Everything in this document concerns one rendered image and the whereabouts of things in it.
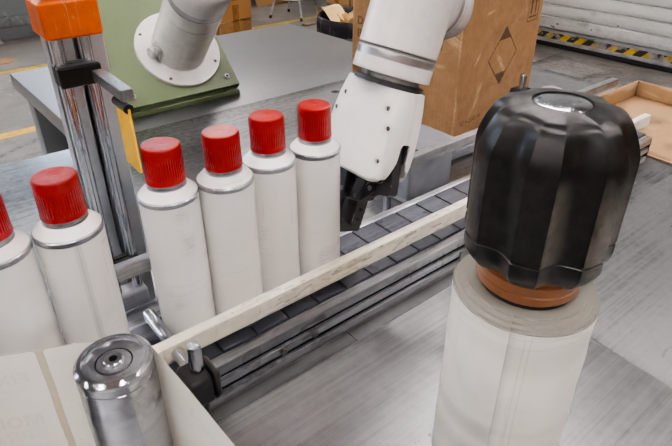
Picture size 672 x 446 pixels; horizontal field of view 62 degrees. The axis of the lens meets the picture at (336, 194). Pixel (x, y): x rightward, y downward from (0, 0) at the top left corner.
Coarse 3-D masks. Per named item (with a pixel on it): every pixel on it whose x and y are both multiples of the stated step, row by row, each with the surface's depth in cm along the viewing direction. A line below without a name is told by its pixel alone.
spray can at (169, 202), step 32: (160, 160) 45; (160, 192) 46; (192, 192) 48; (160, 224) 47; (192, 224) 48; (160, 256) 49; (192, 256) 49; (160, 288) 51; (192, 288) 51; (192, 320) 52
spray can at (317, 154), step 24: (312, 120) 53; (312, 144) 55; (336, 144) 56; (312, 168) 55; (336, 168) 56; (312, 192) 56; (336, 192) 57; (312, 216) 58; (336, 216) 59; (312, 240) 59; (336, 240) 60; (312, 264) 61
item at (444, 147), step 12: (600, 84) 98; (612, 84) 100; (468, 132) 79; (444, 144) 76; (456, 144) 77; (468, 144) 79; (420, 156) 73; (432, 156) 74; (120, 264) 52; (132, 264) 52; (144, 264) 53; (120, 276) 52; (132, 276) 53
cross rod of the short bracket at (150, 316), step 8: (144, 312) 54; (152, 312) 54; (152, 320) 53; (160, 320) 53; (152, 328) 53; (160, 328) 52; (160, 336) 51; (168, 336) 51; (176, 352) 49; (184, 352) 50; (176, 360) 49; (184, 360) 49
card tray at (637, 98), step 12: (636, 84) 129; (648, 84) 127; (600, 96) 120; (612, 96) 123; (624, 96) 127; (636, 96) 130; (648, 96) 128; (660, 96) 126; (624, 108) 123; (636, 108) 123; (648, 108) 123; (660, 108) 123; (660, 120) 117; (648, 132) 111; (660, 132) 111; (660, 144) 106; (648, 156) 102; (660, 156) 102
